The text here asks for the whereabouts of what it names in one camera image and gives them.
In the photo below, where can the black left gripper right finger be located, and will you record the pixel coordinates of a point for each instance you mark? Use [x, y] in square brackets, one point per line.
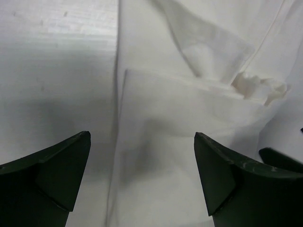
[242, 192]

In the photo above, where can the white t shirt robot print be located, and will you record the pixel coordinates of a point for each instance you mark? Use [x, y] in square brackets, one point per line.
[219, 67]

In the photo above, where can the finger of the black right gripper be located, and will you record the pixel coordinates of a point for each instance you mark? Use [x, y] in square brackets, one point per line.
[277, 159]

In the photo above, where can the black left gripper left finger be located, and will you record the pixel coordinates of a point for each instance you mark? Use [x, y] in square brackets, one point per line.
[40, 190]

